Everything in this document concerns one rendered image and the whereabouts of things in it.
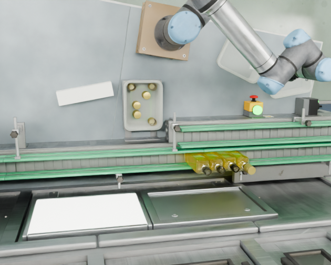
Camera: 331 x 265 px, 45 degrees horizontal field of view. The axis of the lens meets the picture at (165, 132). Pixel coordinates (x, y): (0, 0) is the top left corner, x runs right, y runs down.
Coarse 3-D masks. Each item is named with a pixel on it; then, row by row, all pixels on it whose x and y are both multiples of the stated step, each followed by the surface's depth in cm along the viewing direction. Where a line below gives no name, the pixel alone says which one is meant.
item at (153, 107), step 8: (128, 80) 175; (136, 80) 175; (144, 80) 176; (152, 80) 176; (136, 88) 183; (144, 88) 184; (160, 88) 178; (128, 96) 183; (136, 96) 183; (152, 96) 185; (160, 96) 179; (128, 104) 183; (144, 104) 185; (152, 104) 186; (160, 104) 179; (128, 112) 184; (144, 112) 186; (152, 112) 187; (160, 112) 180; (128, 120) 185; (136, 120) 186; (144, 120) 187; (160, 120) 181; (128, 128) 178; (136, 128) 179; (144, 128) 180; (152, 128) 181
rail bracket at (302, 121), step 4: (304, 108) 181; (304, 112) 181; (292, 116) 189; (296, 116) 189; (304, 116) 182; (292, 120) 189; (296, 120) 187; (300, 120) 183; (304, 120) 181; (308, 120) 178; (300, 124) 183; (304, 124) 182; (308, 124) 178
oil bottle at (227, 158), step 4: (216, 152) 175; (220, 152) 175; (224, 152) 174; (228, 152) 175; (220, 156) 170; (224, 156) 169; (228, 156) 169; (232, 156) 168; (224, 160) 165; (228, 160) 165; (232, 160) 165; (224, 164) 165; (228, 164) 164; (228, 168) 165
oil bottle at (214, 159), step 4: (200, 152) 178; (204, 152) 176; (208, 152) 176; (212, 152) 176; (204, 156) 172; (208, 156) 170; (212, 156) 170; (216, 156) 170; (212, 160) 164; (216, 160) 164; (220, 160) 164; (212, 164) 164; (216, 164) 163; (220, 164) 164; (212, 168) 164; (212, 172) 165
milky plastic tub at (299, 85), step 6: (300, 78) 200; (288, 84) 200; (294, 84) 200; (300, 84) 201; (306, 84) 198; (312, 84) 195; (282, 90) 200; (288, 90) 199; (294, 90) 197; (300, 90) 196; (306, 90) 195; (276, 96) 192; (282, 96) 193
